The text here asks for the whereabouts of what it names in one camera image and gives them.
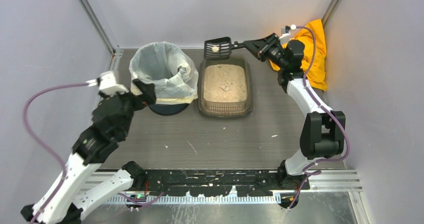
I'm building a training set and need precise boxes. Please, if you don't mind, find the black litter scoop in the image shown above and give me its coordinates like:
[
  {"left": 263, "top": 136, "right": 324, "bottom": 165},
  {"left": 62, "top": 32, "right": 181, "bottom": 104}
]
[{"left": 203, "top": 36, "right": 246, "bottom": 60}]

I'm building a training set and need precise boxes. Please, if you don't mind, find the brown plastic litter box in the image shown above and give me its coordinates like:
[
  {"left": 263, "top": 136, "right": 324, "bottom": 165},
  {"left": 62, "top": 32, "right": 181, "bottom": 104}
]
[{"left": 198, "top": 55, "right": 254, "bottom": 118}]

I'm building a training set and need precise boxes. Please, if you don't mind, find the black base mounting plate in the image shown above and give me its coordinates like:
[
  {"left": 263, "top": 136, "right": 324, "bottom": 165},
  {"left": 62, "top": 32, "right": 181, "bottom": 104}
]
[{"left": 129, "top": 168, "right": 309, "bottom": 197}]

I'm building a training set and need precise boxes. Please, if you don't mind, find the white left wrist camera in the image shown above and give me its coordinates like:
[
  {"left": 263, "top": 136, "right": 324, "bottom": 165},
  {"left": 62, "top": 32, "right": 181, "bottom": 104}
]
[{"left": 86, "top": 70, "right": 129, "bottom": 96}]

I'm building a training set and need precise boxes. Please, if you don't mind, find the aluminium frame rail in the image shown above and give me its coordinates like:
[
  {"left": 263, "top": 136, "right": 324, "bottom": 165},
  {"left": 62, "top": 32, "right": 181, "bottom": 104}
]
[{"left": 79, "top": 171, "right": 364, "bottom": 206}]

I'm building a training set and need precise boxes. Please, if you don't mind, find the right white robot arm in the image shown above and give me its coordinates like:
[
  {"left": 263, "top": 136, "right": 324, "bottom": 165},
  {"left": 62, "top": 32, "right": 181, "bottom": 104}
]
[{"left": 243, "top": 34, "right": 346, "bottom": 187}]

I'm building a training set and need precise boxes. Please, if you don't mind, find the yellow cloth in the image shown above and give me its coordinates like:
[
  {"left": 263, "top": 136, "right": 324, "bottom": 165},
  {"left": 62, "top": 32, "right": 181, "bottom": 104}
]
[{"left": 268, "top": 19, "right": 328, "bottom": 92}]

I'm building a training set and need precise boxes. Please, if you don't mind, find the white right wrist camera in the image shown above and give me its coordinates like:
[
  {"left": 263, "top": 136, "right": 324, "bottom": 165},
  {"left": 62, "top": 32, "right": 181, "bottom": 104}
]
[{"left": 279, "top": 24, "right": 297, "bottom": 43}]

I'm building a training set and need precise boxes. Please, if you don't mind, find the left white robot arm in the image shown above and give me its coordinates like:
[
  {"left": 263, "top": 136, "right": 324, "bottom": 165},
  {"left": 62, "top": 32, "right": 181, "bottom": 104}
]
[{"left": 20, "top": 78, "right": 157, "bottom": 224}]

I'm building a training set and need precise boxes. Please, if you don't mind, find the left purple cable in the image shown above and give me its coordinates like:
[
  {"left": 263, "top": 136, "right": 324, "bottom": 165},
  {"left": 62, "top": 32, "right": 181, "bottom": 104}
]
[{"left": 22, "top": 82, "right": 167, "bottom": 224}]

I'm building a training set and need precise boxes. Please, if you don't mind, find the translucent white bin liner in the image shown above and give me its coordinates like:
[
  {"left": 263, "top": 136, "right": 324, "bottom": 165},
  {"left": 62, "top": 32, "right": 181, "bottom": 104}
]
[{"left": 128, "top": 41, "right": 199, "bottom": 105}]

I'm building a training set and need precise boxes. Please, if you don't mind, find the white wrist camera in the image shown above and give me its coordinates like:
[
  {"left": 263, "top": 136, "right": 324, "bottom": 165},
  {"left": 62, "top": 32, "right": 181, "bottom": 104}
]
[
  {"left": 86, "top": 70, "right": 129, "bottom": 96},
  {"left": 279, "top": 24, "right": 297, "bottom": 43}
]

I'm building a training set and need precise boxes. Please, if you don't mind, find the beige cat litter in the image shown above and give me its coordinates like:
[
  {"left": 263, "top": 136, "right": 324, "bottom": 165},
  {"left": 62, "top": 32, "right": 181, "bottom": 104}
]
[{"left": 203, "top": 64, "right": 248, "bottom": 103}]

